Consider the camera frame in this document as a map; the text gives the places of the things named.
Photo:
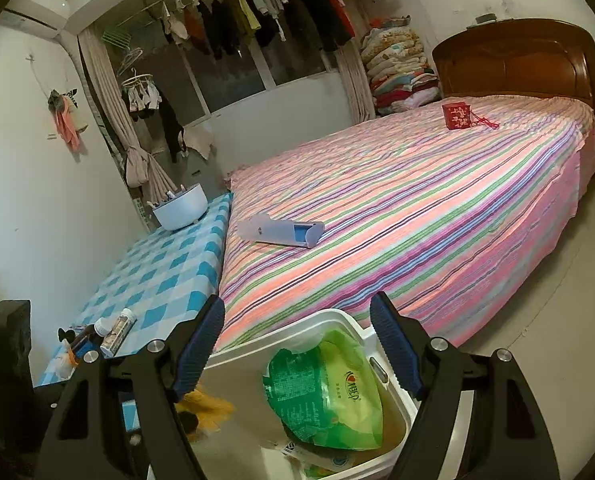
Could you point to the dark brown glass bottle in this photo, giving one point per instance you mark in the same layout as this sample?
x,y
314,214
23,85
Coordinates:
x,y
79,343

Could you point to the white sock drying rack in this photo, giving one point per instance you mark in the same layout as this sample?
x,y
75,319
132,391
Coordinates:
x,y
141,96

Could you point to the brown wooden headboard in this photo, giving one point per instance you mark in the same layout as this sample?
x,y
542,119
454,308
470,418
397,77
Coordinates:
x,y
527,57

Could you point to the hanging clothes row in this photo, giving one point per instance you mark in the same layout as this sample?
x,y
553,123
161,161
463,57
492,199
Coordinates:
x,y
221,27

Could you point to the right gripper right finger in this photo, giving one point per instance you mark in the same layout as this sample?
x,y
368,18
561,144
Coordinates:
x,y
507,435

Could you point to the blue checkered tablecloth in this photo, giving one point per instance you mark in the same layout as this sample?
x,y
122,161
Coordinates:
x,y
164,279

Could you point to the pink striped bed sheet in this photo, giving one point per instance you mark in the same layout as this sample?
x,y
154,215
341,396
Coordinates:
x,y
448,223

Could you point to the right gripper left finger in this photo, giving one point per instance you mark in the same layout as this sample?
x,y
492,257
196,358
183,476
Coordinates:
x,y
116,418

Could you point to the yellow paper bag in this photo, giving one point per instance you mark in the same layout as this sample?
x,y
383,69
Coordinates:
x,y
202,415

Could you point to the green plastic snack bag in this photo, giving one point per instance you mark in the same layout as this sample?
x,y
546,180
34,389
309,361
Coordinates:
x,y
327,395

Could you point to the red gift bag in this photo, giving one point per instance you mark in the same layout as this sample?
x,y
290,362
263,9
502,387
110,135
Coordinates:
x,y
459,115

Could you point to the pink cloth on wall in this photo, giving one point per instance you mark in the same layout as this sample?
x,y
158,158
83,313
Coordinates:
x,y
68,120

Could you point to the small white bottle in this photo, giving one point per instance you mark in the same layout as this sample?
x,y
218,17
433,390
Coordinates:
x,y
102,327

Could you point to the white air conditioner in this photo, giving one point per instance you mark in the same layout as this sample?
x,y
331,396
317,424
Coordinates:
x,y
46,19

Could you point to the white round basin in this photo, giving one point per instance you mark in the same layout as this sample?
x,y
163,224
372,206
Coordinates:
x,y
181,208

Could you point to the beige tied curtain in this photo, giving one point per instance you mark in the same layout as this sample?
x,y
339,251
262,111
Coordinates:
x,y
142,170

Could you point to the stack of folded quilts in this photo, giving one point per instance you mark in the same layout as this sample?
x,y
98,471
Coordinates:
x,y
399,74

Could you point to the white plastic trash bin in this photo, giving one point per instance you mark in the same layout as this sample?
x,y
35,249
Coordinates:
x,y
253,443

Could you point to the white tube with label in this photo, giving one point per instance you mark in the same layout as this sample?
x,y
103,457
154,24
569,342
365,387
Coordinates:
x,y
113,341

